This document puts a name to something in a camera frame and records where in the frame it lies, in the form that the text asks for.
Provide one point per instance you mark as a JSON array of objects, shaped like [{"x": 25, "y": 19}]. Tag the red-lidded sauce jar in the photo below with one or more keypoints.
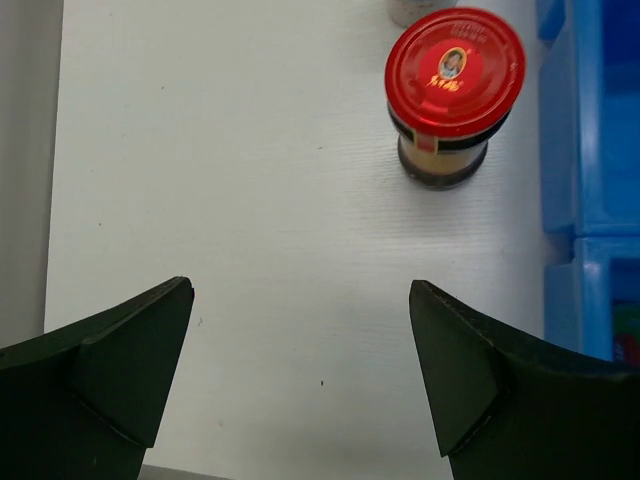
[{"x": 451, "y": 80}]

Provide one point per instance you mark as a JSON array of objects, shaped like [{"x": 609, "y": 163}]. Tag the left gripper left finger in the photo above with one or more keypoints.
[{"x": 86, "y": 401}]

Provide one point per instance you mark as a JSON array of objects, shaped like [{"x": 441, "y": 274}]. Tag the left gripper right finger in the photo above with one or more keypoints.
[{"x": 508, "y": 405}]

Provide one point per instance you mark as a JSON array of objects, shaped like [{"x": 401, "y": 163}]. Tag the yellow-capped sauce bottle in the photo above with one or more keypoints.
[{"x": 625, "y": 318}]

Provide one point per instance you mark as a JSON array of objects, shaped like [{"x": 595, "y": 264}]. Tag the blue three-compartment plastic bin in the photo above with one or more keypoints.
[{"x": 589, "y": 167}]

